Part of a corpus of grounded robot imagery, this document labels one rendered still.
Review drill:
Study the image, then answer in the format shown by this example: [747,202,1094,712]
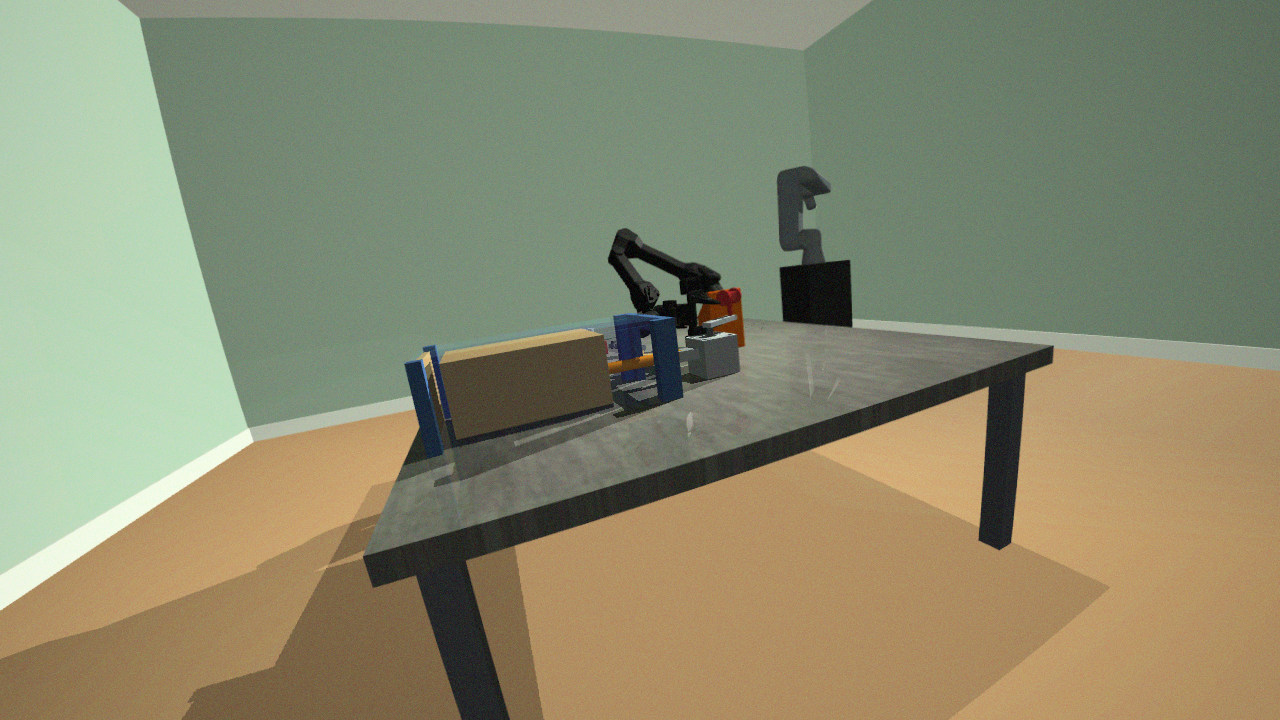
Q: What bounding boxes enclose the clear-panelled rack with blue frame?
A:
[404,314,675,457]

